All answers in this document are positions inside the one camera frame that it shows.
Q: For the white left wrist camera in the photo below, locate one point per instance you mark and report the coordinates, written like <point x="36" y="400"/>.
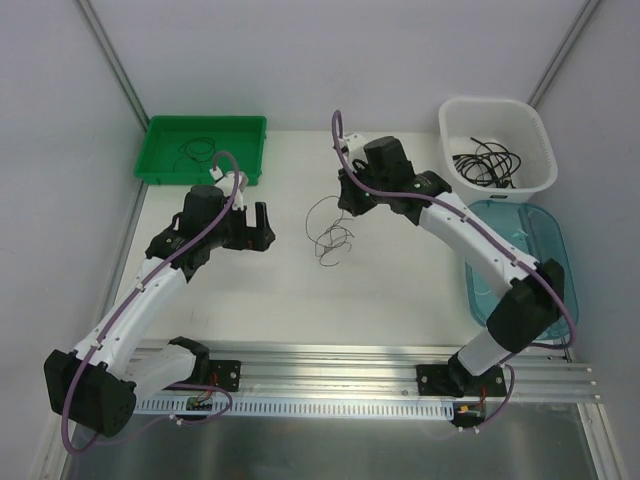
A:
<point x="231" y="184"/>

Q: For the white slotted cable duct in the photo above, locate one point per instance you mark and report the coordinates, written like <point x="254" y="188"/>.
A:
<point x="246" y="406"/>

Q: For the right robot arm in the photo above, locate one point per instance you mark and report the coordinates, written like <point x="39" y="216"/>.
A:
<point x="529" y="292"/>

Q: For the white plastic basin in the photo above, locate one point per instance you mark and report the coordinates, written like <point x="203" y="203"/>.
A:
<point x="466" y="121"/>

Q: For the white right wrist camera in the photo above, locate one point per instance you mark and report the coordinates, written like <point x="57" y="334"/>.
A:
<point x="351" y="143"/>

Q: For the teal transparent plastic bin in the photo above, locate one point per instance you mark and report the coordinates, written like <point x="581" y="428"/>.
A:
<point x="532" y="230"/>

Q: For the aluminium mounting rail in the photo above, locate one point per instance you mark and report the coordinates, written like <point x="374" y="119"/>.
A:
<point x="389" y="372"/>

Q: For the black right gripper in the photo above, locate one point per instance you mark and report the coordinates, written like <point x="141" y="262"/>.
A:
<point x="350" y="192"/>

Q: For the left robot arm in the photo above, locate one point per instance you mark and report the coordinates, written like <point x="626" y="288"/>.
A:
<point x="96" y="384"/>

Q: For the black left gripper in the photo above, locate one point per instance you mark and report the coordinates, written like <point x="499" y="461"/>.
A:
<point x="245" y="226"/>

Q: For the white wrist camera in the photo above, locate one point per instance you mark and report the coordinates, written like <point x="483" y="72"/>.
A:
<point x="231" y="184"/>
<point x="351" y="143"/>

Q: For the green plastic tray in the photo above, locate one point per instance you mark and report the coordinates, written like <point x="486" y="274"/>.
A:
<point x="178" y="150"/>

